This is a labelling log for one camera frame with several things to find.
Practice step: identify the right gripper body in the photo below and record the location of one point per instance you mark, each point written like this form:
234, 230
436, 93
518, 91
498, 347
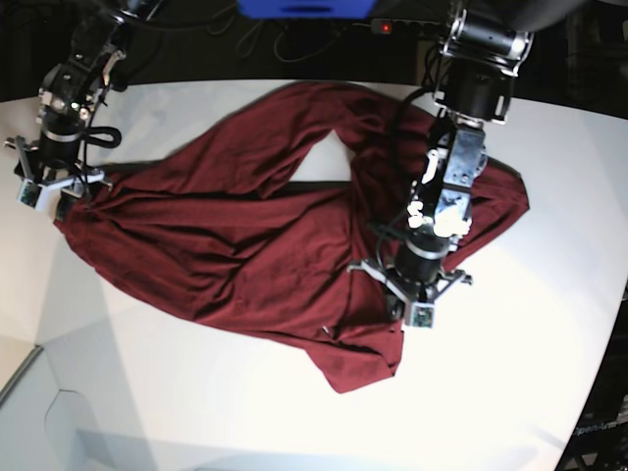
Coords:
73, 178

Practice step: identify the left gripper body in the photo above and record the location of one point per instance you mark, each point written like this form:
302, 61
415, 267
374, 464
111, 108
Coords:
409, 290

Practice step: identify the dark red t-shirt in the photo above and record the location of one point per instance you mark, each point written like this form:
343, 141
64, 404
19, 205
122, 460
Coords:
251, 227

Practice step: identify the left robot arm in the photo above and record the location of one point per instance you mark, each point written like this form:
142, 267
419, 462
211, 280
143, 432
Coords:
484, 45

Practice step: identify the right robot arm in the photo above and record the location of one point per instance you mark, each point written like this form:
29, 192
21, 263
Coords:
69, 98

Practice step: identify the blue box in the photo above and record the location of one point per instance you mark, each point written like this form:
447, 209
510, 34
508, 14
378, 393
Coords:
305, 9

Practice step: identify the black power strip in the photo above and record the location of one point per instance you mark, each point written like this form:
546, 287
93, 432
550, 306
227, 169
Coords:
412, 27

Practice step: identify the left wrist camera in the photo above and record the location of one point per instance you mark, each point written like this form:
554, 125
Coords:
419, 314

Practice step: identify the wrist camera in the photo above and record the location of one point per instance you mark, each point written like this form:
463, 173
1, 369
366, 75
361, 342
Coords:
33, 195
419, 314

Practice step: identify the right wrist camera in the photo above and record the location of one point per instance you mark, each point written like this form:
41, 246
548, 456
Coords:
33, 195

